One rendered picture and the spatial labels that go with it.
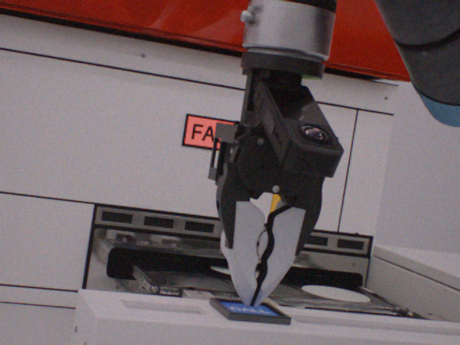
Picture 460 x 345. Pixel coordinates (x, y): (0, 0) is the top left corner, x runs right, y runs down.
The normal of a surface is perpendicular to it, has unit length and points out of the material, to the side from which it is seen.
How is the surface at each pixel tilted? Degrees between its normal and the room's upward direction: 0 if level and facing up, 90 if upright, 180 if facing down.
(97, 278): 90
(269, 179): 90
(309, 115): 27
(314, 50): 90
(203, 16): 90
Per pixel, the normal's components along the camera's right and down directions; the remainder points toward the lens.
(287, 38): -0.01, 0.05
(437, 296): -0.94, -0.13
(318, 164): 0.19, 0.54
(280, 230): 0.31, 0.10
